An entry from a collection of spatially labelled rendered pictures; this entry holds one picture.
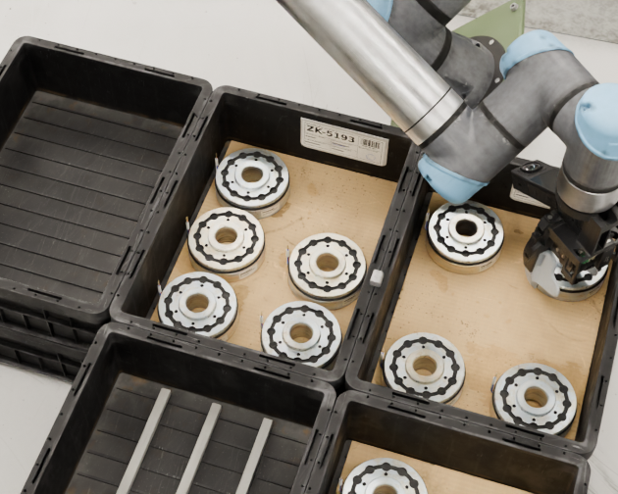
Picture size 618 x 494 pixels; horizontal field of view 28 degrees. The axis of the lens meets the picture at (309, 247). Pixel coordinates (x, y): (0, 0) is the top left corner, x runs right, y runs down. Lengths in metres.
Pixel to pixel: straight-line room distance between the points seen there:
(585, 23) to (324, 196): 1.57
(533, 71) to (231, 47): 0.77
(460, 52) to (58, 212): 0.63
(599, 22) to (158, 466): 1.99
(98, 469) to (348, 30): 0.60
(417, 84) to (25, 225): 0.60
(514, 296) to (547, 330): 0.06
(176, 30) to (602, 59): 0.72
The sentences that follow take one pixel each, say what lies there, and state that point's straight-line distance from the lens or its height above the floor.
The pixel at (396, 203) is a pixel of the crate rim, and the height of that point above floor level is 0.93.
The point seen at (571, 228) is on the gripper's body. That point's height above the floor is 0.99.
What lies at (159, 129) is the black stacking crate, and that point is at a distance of 1.81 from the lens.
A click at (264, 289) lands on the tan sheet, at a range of 1.63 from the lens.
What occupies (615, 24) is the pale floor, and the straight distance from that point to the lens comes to 3.20.
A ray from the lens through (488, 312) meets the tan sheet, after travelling 1.64.
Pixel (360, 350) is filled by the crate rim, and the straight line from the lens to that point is 1.47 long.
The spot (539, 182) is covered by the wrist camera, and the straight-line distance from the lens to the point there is 1.54.
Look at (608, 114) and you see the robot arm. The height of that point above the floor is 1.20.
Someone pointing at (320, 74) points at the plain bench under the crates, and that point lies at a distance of 2.04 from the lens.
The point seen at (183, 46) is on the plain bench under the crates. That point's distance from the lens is 2.09.
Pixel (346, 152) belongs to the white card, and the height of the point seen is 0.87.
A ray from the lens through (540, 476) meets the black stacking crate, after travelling 1.49.
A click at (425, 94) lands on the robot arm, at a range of 1.43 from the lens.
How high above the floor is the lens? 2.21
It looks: 56 degrees down
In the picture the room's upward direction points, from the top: 1 degrees clockwise
